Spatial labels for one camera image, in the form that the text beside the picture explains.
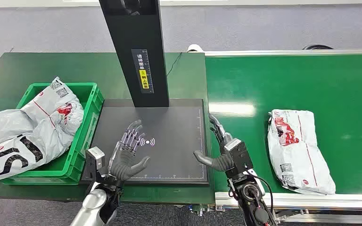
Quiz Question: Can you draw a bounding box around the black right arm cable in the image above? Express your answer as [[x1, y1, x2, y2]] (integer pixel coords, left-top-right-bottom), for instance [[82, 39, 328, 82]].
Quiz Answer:
[[246, 171, 274, 219]]

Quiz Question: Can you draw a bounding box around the green plastic crate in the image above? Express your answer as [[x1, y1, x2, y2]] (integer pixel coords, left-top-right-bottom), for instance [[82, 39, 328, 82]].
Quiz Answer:
[[1, 82, 105, 186]]

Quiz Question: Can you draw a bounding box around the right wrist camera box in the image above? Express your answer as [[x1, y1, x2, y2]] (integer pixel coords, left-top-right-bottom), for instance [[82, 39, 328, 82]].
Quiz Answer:
[[223, 138, 254, 180]]

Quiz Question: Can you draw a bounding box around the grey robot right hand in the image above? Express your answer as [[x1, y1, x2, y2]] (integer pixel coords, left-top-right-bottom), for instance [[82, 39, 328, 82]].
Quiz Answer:
[[193, 113, 235, 172]]

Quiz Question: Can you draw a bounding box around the black cable loop on floor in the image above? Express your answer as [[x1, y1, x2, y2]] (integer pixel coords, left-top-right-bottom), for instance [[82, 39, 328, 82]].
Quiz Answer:
[[303, 44, 335, 50]]

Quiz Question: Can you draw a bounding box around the thin black cable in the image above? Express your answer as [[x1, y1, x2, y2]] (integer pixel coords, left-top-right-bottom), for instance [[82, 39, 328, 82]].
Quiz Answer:
[[166, 52, 183, 78]]

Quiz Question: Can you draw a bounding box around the grey package with black letters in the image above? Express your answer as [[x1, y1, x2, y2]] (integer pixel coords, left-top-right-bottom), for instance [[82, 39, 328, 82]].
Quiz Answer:
[[0, 109, 73, 184]]

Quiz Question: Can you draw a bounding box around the grey package with red truck print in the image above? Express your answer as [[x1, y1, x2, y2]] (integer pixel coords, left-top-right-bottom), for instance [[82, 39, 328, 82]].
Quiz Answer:
[[267, 109, 337, 195]]

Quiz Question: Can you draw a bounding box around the black inbound scanner machine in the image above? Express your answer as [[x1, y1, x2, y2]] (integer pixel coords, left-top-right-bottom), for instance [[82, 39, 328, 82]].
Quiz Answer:
[[81, 0, 211, 187]]

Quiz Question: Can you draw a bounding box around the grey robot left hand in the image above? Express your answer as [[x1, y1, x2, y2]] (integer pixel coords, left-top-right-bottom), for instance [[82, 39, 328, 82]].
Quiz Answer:
[[108, 120, 151, 182]]

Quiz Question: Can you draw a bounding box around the green conveyor belt with aluminium frame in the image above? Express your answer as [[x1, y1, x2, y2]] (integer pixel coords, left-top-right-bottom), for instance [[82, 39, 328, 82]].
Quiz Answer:
[[204, 49, 362, 225]]

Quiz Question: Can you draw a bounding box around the ruler label with yellow sticker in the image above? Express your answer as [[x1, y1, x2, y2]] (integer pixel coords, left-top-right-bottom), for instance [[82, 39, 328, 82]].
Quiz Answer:
[[131, 48, 155, 94]]

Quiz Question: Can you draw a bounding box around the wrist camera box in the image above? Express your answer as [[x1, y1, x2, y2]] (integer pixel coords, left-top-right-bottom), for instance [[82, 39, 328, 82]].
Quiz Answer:
[[85, 146, 106, 182], [223, 138, 254, 180]]

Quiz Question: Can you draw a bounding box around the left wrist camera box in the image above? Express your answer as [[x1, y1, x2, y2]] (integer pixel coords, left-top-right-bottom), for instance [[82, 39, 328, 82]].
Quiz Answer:
[[85, 146, 106, 182]]

